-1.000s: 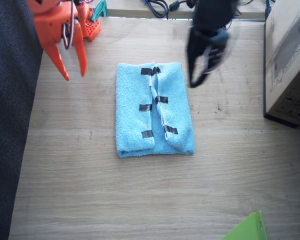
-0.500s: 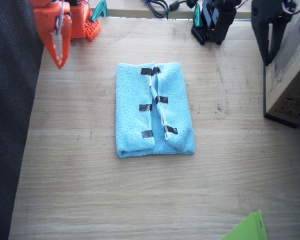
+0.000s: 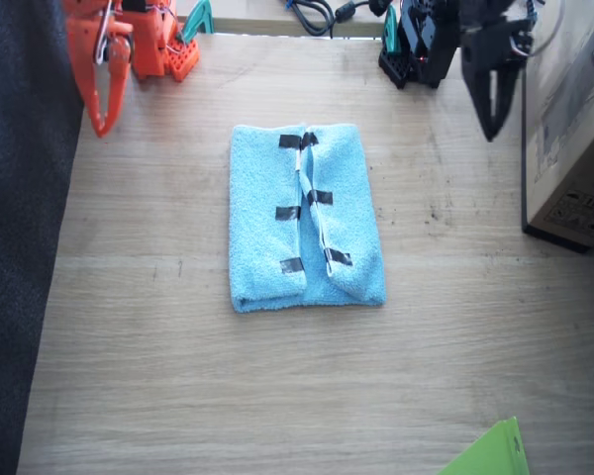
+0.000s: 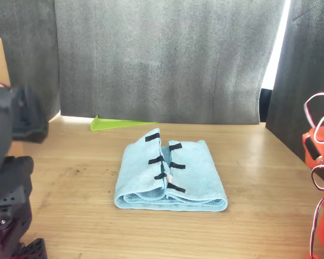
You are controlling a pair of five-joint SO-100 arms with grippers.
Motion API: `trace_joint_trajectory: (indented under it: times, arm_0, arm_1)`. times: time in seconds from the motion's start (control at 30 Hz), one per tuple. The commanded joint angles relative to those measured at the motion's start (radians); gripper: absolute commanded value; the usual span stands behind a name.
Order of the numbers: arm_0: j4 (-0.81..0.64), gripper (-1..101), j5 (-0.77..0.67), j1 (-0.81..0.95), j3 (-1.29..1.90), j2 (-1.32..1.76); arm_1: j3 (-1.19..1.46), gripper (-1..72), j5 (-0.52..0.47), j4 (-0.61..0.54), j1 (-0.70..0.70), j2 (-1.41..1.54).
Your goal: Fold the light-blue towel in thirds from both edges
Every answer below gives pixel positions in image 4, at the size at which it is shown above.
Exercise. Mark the light blue towel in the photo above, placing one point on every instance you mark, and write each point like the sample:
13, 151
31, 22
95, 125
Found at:
191, 175

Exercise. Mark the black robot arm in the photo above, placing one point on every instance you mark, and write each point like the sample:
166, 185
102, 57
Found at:
5, 189

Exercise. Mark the grey felt partition panel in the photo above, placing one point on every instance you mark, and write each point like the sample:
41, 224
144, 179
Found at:
307, 54
27, 40
164, 59

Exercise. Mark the green plastic folder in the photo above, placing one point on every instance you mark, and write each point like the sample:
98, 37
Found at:
110, 124

